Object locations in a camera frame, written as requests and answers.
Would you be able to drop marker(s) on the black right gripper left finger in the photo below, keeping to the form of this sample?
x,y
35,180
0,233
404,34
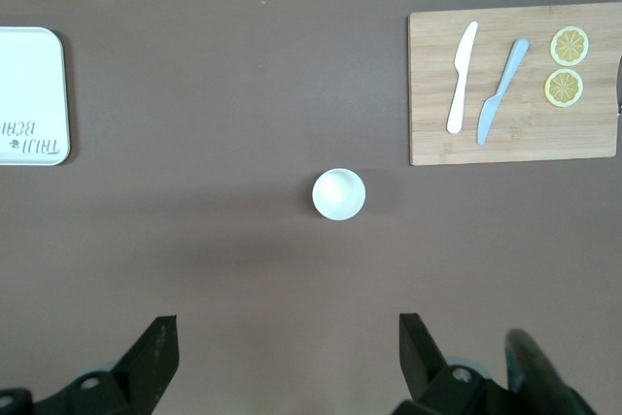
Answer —
x,y
141,376

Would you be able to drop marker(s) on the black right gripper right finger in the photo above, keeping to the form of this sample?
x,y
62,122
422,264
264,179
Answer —
x,y
427,381

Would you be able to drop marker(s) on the white IKEA cup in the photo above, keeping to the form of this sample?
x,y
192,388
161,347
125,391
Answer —
x,y
338,194

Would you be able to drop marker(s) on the cream bear print tray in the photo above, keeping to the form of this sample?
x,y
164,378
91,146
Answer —
x,y
29,84

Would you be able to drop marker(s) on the bamboo cutting board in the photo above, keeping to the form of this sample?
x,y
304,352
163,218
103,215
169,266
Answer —
x,y
534,143

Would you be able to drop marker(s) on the grey plastic knife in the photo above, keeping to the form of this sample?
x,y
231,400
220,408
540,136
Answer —
x,y
491,114

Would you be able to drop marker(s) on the white plastic knife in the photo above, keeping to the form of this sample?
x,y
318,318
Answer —
x,y
459,94

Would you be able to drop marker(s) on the brown table cover mat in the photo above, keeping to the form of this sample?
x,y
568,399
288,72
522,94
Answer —
x,y
243,94

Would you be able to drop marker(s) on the yellow lemon slice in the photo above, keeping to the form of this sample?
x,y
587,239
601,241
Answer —
x,y
569,45
563,88

